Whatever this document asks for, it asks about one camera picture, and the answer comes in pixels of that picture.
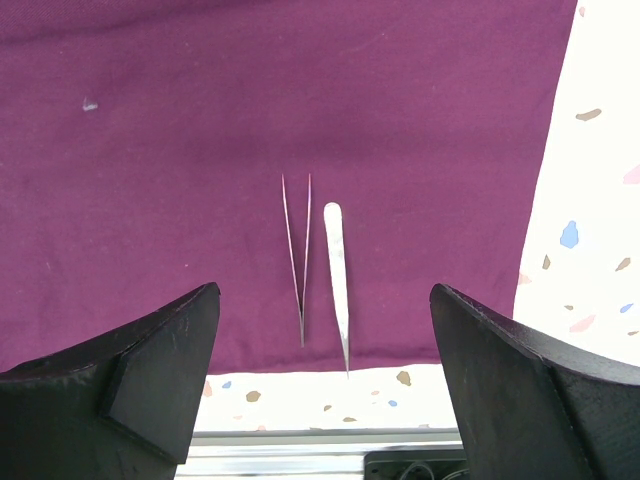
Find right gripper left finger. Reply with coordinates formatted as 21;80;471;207
1;283;220;479

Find aluminium front rail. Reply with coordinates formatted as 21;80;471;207
176;428;464;479

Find purple cloth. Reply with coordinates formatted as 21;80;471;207
1;1;576;373

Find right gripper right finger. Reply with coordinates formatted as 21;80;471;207
430;284;639;479

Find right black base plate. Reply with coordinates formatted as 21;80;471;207
363;449;471;480

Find steel tweezers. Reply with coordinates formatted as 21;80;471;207
281;174;313;347
323;202;350;375

